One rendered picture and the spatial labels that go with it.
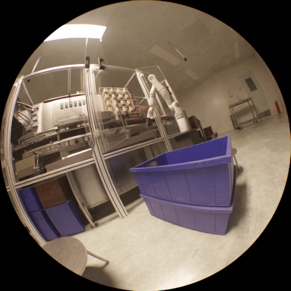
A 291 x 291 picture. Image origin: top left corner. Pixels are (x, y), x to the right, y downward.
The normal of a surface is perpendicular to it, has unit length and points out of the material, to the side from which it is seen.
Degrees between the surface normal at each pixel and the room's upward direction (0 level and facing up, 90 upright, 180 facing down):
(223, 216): 90
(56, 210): 90
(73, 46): 180
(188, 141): 90
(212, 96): 90
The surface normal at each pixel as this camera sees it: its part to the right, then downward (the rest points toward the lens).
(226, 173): -0.74, 0.24
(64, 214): 0.56, -0.22
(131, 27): 0.33, 0.94
